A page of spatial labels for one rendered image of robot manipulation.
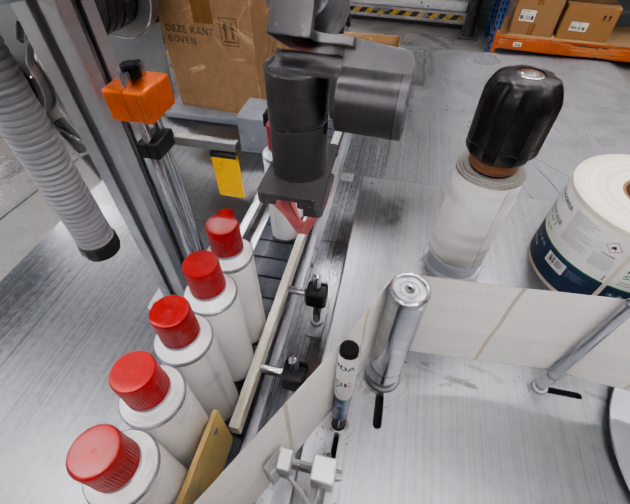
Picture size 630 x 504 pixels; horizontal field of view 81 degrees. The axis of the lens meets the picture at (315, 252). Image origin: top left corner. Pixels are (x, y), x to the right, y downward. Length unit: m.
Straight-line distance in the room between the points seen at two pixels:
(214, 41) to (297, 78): 0.70
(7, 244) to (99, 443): 2.13
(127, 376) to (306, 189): 0.22
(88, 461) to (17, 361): 0.43
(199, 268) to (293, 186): 0.12
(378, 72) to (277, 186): 0.14
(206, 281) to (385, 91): 0.22
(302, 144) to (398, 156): 0.60
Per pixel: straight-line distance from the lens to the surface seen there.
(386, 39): 1.57
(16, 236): 2.40
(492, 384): 0.54
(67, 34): 0.41
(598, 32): 4.35
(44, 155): 0.33
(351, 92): 0.32
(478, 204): 0.51
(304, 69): 0.33
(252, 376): 0.47
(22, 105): 0.32
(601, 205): 0.60
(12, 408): 0.67
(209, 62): 1.05
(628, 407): 0.60
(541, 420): 0.55
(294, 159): 0.36
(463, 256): 0.57
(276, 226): 0.61
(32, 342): 0.72
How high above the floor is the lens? 1.34
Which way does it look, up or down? 48 degrees down
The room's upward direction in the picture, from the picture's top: straight up
